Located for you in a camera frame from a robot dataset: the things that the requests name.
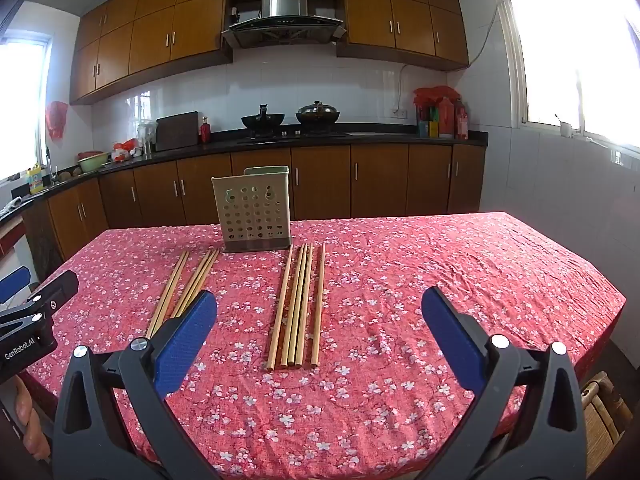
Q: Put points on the person's left hand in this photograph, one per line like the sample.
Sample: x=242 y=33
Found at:
x=32 y=420

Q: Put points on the black gas stove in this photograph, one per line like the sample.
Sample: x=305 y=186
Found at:
x=290 y=135

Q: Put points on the black wok with lid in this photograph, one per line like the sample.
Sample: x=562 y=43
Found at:
x=317 y=115

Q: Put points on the clear glass jar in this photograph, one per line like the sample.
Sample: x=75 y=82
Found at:
x=147 y=135

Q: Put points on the red hanging plastic bag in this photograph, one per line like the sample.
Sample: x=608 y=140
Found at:
x=56 y=120

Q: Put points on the small red bottle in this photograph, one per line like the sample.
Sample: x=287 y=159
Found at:
x=205 y=134

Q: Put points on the green basin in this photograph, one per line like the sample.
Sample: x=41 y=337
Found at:
x=92 y=162

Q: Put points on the wicker stool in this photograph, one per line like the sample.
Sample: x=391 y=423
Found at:
x=600 y=425

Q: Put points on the brown lower kitchen cabinets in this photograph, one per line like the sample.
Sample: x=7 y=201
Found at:
x=380 y=180

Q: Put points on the red bag over condiments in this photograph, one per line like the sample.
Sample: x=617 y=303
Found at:
x=435 y=95

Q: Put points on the steel range hood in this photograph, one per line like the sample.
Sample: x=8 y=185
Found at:
x=282 y=2

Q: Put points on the green and yellow box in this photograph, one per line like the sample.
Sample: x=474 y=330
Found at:
x=433 y=129

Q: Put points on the red and white plastic bag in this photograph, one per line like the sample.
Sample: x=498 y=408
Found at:
x=125 y=151

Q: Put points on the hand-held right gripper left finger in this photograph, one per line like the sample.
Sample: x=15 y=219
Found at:
x=187 y=340

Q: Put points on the dark cutting board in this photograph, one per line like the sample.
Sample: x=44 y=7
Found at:
x=177 y=132

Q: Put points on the red floral tablecloth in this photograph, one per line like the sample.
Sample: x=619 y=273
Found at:
x=400 y=285

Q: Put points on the black kitchen countertop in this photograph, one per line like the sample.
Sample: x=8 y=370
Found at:
x=400 y=138

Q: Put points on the orange red condiment bottle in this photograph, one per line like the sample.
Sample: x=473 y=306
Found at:
x=446 y=120

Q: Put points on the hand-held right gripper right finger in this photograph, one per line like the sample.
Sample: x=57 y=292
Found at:
x=452 y=335

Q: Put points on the yellow detergent bottle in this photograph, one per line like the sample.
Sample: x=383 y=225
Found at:
x=36 y=180

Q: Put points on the beige perforated chopstick holder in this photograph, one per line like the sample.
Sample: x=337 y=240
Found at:
x=250 y=210

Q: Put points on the dark red sauce bottle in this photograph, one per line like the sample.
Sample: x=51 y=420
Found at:
x=460 y=122

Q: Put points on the metal faucet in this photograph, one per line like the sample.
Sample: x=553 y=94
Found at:
x=51 y=172

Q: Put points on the white wall socket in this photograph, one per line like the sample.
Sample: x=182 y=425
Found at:
x=398 y=112

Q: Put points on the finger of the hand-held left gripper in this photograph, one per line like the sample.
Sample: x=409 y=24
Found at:
x=15 y=284
x=57 y=287

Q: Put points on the white cup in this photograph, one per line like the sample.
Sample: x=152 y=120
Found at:
x=566 y=130

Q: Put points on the large bright window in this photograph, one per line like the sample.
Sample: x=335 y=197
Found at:
x=575 y=60

